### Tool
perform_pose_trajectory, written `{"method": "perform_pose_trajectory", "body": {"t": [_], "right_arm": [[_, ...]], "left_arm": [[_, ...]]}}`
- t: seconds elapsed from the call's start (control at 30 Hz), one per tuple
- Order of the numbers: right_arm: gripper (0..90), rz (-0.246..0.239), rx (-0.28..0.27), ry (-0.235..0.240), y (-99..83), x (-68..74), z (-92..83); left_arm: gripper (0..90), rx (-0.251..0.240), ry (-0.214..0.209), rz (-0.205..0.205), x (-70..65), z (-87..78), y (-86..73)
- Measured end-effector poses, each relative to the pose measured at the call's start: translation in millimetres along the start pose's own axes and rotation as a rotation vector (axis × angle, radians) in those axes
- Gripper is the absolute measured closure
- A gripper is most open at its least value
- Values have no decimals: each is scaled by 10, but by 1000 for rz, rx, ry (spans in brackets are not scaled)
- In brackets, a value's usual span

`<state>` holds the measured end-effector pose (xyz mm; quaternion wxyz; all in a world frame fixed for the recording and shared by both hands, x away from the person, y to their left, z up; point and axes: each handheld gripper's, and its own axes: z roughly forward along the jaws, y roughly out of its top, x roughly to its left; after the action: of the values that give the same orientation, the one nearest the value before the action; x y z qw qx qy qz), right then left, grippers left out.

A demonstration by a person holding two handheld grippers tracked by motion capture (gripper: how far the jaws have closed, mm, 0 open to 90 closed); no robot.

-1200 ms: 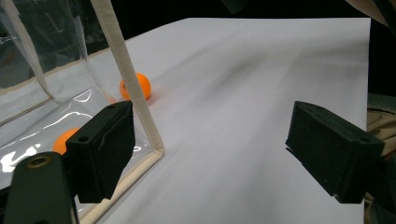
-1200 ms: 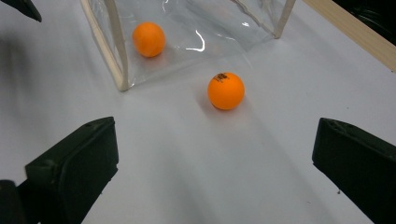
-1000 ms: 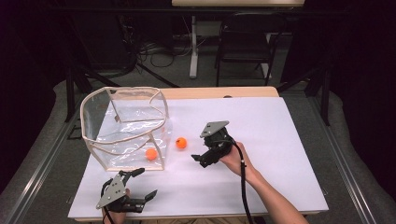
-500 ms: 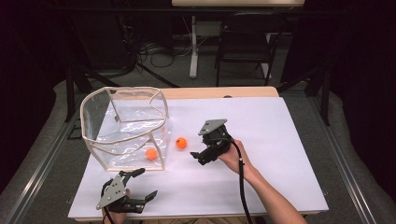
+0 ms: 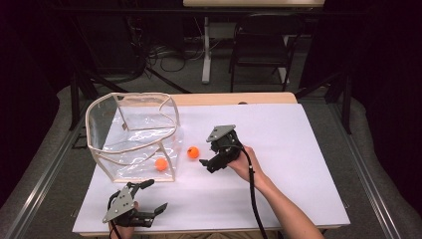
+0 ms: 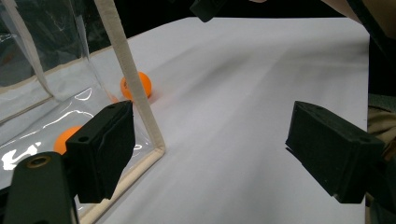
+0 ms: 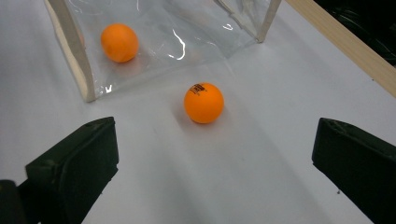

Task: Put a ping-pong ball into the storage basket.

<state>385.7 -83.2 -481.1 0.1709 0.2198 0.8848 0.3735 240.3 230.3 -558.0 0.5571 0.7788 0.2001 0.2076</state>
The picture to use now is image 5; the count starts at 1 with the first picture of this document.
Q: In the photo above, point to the beige desk white legs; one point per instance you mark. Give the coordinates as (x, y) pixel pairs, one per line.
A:
(252, 2)

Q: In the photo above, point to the grey metal floor rail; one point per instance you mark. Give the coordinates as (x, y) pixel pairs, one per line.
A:
(48, 181)
(362, 166)

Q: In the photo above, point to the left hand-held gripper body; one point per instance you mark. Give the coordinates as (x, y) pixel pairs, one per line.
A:
(121, 204)

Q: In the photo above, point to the black chair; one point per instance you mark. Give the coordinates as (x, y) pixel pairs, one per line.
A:
(262, 46)

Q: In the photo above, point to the clear plastic bag beige trim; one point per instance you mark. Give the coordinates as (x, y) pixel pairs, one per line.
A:
(139, 142)

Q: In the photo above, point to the wooden table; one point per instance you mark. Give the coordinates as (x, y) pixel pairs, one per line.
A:
(232, 98)

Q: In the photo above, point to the white table cover sheet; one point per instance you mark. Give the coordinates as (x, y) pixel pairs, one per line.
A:
(298, 139)

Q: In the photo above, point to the person's right hand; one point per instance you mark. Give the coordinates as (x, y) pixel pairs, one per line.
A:
(246, 166)

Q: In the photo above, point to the person's left hand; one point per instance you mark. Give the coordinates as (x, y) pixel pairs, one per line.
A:
(123, 233)

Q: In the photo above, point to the black metal stand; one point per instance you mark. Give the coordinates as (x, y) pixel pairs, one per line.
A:
(347, 109)
(75, 106)

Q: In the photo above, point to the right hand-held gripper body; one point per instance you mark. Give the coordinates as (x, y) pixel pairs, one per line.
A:
(225, 149)

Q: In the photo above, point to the orange table tennis ball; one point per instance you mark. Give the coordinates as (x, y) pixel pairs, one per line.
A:
(161, 164)
(192, 152)

